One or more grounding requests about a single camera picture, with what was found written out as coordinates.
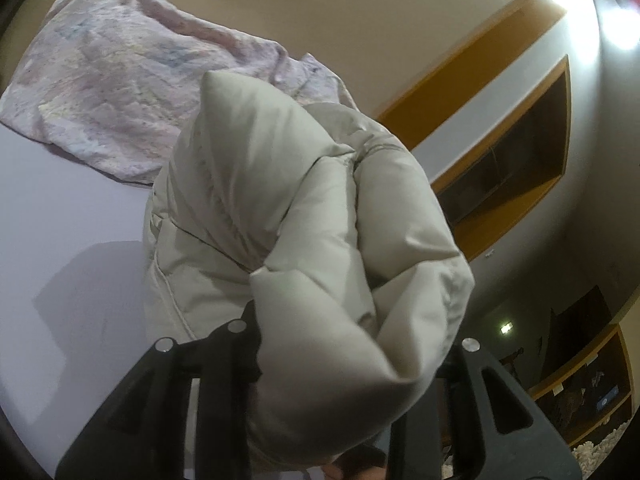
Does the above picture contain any beige puffer jacket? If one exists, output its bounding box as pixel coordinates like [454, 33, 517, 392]
[143, 72, 474, 471]

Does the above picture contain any person's left hand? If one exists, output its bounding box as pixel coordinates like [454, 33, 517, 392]
[320, 444, 387, 480]

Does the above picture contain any low wooden shelf unit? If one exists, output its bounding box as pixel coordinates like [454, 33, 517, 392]
[528, 324, 634, 448]

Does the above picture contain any pink patterned duvet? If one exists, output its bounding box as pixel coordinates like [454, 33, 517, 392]
[1, 0, 354, 184]

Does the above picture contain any wooden wall shelf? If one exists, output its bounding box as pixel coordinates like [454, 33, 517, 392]
[380, 0, 601, 259]

